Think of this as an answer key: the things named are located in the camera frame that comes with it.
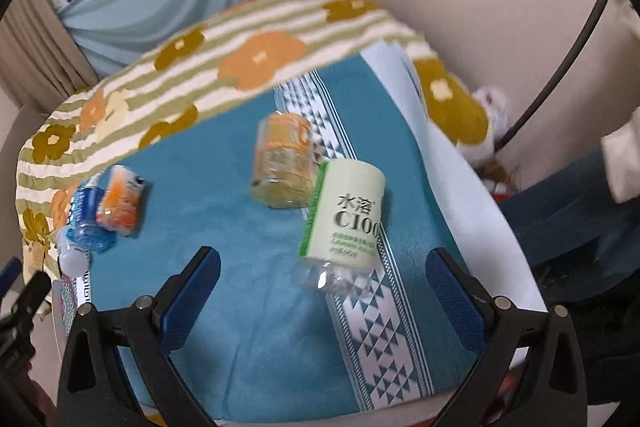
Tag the blue label bottle cup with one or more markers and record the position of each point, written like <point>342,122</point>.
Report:
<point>85,230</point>

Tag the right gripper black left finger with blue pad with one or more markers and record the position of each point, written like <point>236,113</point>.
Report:
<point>94,388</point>

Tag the white cap small bottle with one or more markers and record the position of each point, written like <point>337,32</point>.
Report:
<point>73,260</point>

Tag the teal patterned cloth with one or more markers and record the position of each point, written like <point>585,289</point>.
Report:
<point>267,348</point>

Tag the orange label clear bottle cup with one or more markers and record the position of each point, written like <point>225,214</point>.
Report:
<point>283,168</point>

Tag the small orange label bottle cup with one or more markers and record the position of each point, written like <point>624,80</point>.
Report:
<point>119,208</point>

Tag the beige left curtain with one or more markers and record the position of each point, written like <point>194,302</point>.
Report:
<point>41,66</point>

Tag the green label C100 bottle cup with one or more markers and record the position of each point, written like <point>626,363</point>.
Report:
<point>339,249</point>

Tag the white tray with mandala mat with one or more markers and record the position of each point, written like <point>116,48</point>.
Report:
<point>67,296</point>

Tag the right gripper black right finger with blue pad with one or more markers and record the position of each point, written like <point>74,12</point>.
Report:
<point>528,369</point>

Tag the floral striped bedspread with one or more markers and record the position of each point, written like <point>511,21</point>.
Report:
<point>197,74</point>

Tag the white plush toy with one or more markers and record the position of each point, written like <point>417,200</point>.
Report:
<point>489,123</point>

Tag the white sleeve forearm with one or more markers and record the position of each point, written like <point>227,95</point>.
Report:
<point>621,157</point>

